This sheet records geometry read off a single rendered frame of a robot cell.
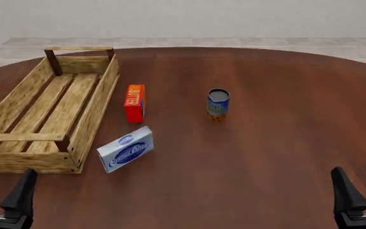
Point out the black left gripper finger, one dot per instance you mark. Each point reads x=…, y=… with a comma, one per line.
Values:
x=19, y=195

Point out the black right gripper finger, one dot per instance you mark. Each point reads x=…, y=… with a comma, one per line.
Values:
x=348, y=195

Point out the white blue cream cheese box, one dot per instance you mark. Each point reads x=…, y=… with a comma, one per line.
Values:
x=126, y=149

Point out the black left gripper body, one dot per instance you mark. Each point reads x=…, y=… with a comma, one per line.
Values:
x=8, y=221

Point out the blue orange soup can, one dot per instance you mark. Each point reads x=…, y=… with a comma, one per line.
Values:
x=218, y=105

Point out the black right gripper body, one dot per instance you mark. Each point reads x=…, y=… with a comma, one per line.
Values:
x=357, y=221

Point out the red butter box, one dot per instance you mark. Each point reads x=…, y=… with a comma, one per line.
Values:
x=132, y=105

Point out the wooden slat tray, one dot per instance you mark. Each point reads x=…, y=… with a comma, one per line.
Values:
x=75, y=91

